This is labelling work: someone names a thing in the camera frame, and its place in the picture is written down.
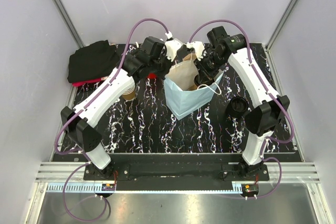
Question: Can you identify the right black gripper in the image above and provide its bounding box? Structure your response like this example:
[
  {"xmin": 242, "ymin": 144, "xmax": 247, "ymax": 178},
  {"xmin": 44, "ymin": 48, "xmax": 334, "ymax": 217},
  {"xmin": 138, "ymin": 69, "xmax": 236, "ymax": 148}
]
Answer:
[{"xmin": 193, "ymin": 52, "xmax": 225, "ymax": 85}]

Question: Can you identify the black plastic cup lid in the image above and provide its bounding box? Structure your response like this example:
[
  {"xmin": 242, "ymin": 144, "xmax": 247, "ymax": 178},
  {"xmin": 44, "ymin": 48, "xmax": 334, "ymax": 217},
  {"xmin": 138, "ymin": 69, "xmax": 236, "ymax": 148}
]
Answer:
[{"xmin": 194, "ymin": 75, "xmax": 200, "ymax": 87}]

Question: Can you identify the cardboard cup carrier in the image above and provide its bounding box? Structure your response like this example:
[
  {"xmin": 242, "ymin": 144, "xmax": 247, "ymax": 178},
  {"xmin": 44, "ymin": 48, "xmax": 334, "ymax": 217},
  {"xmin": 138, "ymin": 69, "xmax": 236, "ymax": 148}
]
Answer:
[{"xmin": 188, "ymin": 84, "xmax": 198, "ymax": 91}]

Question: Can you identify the light blue paper bag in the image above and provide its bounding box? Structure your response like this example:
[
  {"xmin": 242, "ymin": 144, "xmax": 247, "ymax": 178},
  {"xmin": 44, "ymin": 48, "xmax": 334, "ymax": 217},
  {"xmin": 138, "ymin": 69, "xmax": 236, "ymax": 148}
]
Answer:
[{"xmin": 164, "ymin": 53, "xmax": 223, "ymax": 120}]

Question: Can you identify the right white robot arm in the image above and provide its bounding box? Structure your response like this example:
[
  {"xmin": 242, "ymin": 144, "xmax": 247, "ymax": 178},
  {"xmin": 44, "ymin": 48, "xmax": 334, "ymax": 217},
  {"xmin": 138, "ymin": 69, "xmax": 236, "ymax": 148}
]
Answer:
[{"xmin": 188, "ymin": 26, "xmax": 290, "ymax": 180}]

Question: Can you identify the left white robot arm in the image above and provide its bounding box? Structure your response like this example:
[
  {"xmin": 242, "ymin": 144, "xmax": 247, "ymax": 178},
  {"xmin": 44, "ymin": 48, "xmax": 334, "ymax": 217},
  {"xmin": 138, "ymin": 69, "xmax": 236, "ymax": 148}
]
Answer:
[{"xmin": 61, "ymin": 36, "xmax": 183, "ymax": 180}]

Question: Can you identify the red cup holder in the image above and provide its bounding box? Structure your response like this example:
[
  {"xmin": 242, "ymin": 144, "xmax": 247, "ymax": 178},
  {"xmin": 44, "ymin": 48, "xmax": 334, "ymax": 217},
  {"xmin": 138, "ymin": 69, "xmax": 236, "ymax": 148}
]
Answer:
[{"xmin": 147, "ymin": 73, "xmax": 157, "ymax": 79}]

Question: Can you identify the stack of brown paper cups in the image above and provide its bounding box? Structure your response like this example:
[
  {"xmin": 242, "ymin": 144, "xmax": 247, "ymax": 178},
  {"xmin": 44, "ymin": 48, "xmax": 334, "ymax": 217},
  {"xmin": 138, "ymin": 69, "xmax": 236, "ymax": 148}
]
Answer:
[{"xmin": 122, "ymin": 86, "xmax": 135, "ymax": 101}]

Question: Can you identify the stack of black cup lids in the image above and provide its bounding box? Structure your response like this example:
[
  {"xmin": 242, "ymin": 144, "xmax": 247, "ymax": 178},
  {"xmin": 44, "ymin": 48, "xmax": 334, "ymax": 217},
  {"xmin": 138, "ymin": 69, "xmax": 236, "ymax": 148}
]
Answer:
[{"xmin": 225, "ymin": 97, "xmax": 248, "ymax": 119}]

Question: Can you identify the black marble pattern mat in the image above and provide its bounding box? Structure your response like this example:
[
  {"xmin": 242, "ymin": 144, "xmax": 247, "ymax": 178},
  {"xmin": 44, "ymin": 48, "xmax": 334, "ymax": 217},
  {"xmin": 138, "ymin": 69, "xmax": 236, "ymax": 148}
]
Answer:
[{"xmin": 52, "ymin": 42, "xmax": 296, "ymax": 154}]

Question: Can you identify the black folded cloth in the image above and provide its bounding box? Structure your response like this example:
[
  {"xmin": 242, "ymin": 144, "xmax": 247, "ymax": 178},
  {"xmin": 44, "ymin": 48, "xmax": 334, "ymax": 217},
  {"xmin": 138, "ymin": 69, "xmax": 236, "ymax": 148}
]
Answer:
[{"xmin": 67, "ymin": 40, "xmax": 120, "ymax": 84}]

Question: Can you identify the pink cloth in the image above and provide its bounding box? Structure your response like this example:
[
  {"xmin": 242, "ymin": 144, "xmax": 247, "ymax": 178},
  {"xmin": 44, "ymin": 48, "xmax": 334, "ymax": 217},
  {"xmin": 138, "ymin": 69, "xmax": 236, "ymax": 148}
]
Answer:
[{"xmin": 72, "ymin": 77, "xmax": 108, "ymax": 87}]

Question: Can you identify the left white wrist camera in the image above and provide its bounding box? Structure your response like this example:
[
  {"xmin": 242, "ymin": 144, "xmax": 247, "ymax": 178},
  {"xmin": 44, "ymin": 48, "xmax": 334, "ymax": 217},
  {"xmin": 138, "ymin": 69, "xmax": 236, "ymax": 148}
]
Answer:
[{"xmin": 164, "ymin": 31, "xmax": 184, "ymax": 62}]

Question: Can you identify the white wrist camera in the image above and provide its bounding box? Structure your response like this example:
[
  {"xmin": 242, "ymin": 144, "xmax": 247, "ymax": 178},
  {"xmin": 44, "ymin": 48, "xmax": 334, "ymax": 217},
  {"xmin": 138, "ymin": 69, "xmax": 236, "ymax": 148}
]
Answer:
[
  {"xmin": 164, "ymin": 31, "xmax": 184, "ymax": 62},
  {"xmin": 186, "ymin": 41, "xmax": 205, "ymax": 61}
]

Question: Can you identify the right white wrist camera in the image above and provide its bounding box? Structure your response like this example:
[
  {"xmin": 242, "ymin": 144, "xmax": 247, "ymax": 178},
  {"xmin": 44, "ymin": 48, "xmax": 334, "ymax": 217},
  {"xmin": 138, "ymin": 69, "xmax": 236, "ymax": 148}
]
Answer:
[{"xmin": 186, "ymin": 41, "xmax": 205, "ymax": 61}]

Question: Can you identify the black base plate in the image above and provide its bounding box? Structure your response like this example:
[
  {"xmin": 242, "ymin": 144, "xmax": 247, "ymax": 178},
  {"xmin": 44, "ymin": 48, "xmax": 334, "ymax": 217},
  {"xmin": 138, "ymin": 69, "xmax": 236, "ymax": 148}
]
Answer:
[{"xmin": 82, "ymin": 154, "xmax": 269, "ymax": 193}]

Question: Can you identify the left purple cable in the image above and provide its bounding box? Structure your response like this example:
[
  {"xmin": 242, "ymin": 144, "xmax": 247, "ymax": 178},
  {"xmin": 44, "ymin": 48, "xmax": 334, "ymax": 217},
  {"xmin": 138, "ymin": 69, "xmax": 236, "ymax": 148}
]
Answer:
[{"xmin": 54, "ymin": 18, "xmax": 173, "ymax": 221}]

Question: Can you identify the aluminium frame rail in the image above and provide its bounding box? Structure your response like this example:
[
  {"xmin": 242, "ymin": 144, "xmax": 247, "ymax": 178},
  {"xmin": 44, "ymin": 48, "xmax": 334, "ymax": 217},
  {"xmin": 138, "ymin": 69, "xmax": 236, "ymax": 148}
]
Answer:
[{"xmin": 26, "ymin": 154, "xmax": 335, "ymax": 223}]

